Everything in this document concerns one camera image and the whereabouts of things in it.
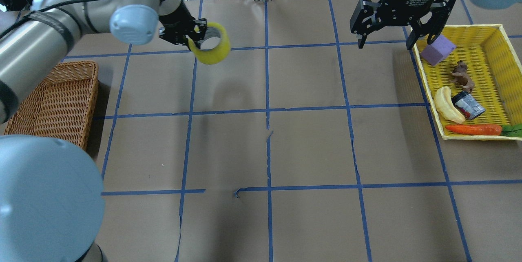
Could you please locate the brown wicker basket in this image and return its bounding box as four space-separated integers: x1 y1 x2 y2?
4 60 99 150

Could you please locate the yellow toy banana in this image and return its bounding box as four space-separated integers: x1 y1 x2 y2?
434 87 466 124

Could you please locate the purple foam block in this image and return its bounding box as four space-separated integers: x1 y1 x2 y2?
420 34 457 66

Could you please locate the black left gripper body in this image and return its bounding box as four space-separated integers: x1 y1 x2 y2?
159 2 197 46

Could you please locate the brown toy figure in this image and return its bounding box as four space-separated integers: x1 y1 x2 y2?
450 60 475 93

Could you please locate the orange toy carrot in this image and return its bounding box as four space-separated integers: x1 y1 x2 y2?
445 124 522 138

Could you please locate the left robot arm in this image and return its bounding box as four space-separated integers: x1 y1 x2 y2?
1 0 213 262

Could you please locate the yellow plastic basket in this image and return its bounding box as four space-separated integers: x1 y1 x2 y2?
412 24 522 141

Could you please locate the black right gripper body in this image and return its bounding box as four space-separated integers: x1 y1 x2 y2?
350 0 449 36

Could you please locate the small black can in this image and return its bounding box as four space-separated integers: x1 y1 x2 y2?
451 91 486 120

